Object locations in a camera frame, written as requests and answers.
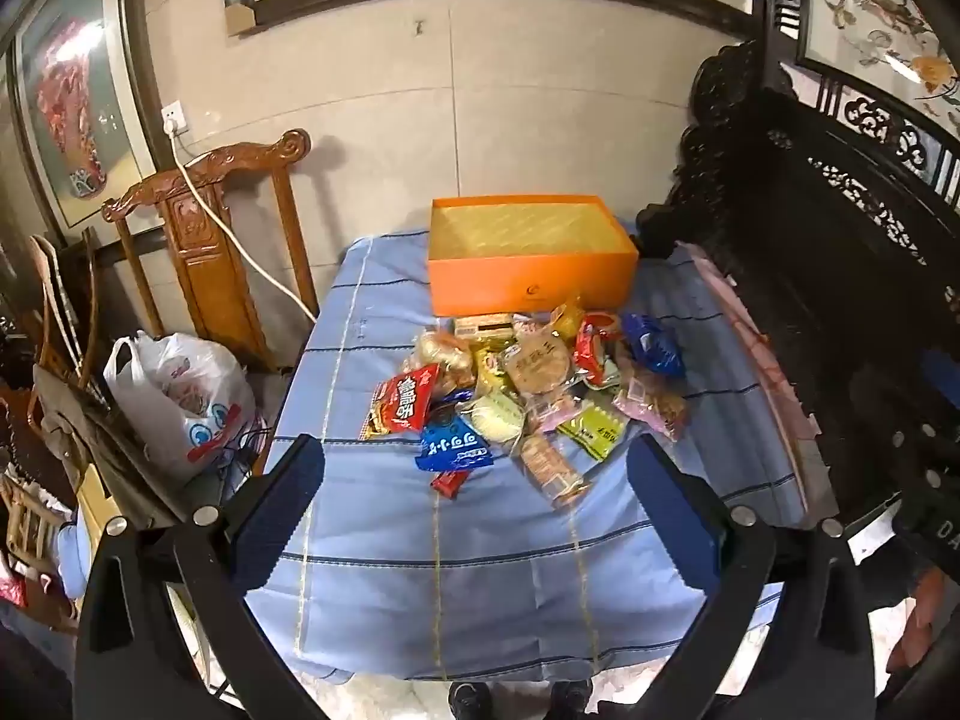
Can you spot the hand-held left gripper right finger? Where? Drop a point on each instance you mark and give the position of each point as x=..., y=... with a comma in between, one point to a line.
x=675, y=510

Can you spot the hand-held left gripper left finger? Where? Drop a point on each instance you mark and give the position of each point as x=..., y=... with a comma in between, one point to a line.
x=277, y=510

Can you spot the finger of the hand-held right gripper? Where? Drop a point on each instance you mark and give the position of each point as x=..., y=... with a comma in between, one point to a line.
x=941, y=379

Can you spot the blue white cookie packet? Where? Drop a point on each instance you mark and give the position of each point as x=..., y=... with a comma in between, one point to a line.
x=652, y=345

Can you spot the pile of assorted snacks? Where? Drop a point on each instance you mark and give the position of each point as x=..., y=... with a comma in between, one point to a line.
x=525, y=390

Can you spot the round red label cracker packet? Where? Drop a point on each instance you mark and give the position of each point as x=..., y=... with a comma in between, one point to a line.
x=598, y=326

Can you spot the orange cardboard box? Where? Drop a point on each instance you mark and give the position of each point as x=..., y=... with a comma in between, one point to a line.
x=525, y=277

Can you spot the person's right hand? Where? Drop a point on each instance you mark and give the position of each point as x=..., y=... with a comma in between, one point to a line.
x=934, y=615

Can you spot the white plastic shopping bag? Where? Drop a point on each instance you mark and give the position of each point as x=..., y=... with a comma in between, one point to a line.
x=172, y=397

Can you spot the dark carved wooden furniture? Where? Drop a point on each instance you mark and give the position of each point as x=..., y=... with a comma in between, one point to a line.
x=825, y=277

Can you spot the blue striped tablecloth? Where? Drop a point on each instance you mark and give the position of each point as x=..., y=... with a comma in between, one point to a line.
x=487, y=577

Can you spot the grey jacket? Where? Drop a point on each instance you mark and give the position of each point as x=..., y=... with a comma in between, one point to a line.
x=90, y=435

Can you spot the light blue cloth bundle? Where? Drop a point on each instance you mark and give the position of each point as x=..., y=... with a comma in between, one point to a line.
x=75, y=562

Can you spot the person's black shoe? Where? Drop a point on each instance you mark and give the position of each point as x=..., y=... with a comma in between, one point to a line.
x=571, y=699
x=469, y=701

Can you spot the small wooden stool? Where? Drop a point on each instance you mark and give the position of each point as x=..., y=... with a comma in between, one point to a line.
x=30, y=525

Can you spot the carved light wooden chair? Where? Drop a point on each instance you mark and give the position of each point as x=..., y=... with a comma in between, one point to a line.
x=202, y=255

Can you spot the folded wooden chair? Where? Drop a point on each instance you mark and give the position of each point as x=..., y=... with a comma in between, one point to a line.
x=45, y=300

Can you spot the framed red painting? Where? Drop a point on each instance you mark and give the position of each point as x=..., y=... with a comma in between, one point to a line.
x=75, y=105

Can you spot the cardboard corner protector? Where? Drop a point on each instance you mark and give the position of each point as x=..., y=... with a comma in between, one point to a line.
x=240, y=19

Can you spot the floral painting carved dark frame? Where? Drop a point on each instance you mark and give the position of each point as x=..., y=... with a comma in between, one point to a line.
x=885, y=15

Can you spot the white wall socket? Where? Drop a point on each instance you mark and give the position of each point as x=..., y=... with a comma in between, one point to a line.
x=172, y=118

